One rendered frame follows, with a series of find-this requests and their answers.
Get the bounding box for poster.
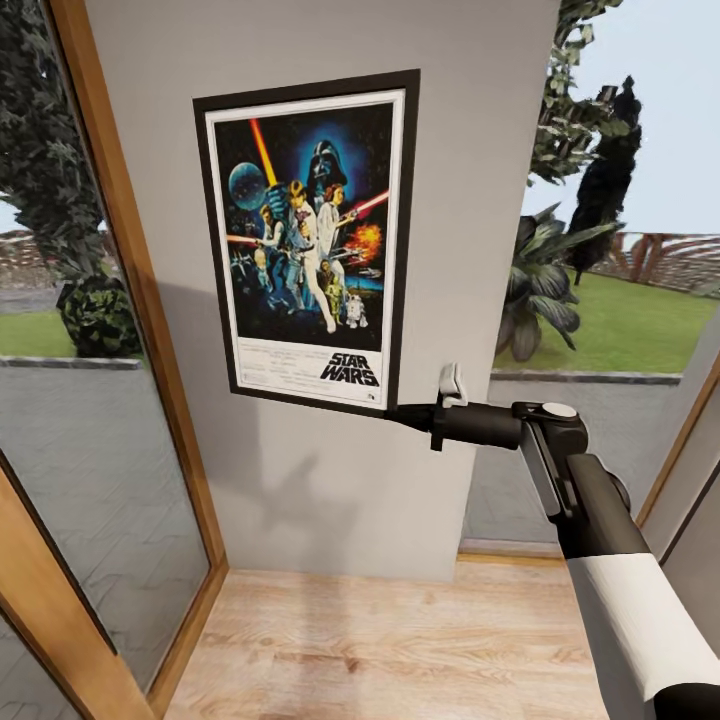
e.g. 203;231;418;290
192;68;421;420

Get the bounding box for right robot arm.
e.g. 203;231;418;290
384;362;720;720

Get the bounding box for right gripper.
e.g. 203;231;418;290
384;390;493;452

